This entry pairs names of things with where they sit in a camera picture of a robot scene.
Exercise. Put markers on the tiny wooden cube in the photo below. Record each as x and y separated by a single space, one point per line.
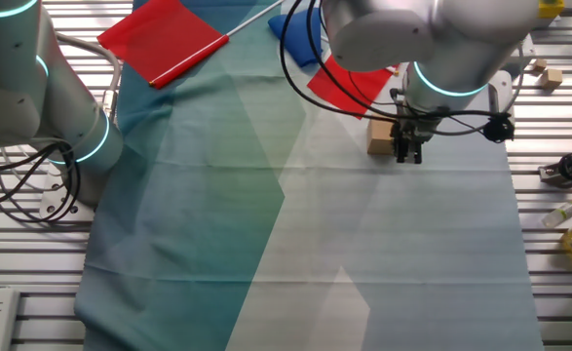
540 66

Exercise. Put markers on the blue flag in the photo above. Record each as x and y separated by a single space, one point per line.
297 39

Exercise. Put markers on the yellow block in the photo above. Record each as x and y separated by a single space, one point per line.
552 9

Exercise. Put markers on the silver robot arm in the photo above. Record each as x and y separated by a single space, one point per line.
12 97

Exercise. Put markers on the red flag with white pole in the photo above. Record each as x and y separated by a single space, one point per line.
344 88

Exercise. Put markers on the wooden block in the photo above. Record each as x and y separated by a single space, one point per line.
378 139

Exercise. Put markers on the black metal clamp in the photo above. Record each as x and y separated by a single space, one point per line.
565 168

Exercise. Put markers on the small wooden cube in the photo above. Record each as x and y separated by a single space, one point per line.
552 79

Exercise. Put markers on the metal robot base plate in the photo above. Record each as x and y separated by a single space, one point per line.
83 212

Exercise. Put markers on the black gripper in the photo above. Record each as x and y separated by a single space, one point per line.
412 129

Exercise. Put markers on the teal grey patterned tablecloth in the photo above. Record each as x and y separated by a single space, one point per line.
266 219

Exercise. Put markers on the orange capped marker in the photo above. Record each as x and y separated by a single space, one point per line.
565 210

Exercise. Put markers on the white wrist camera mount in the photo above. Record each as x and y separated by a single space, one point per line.
502 92

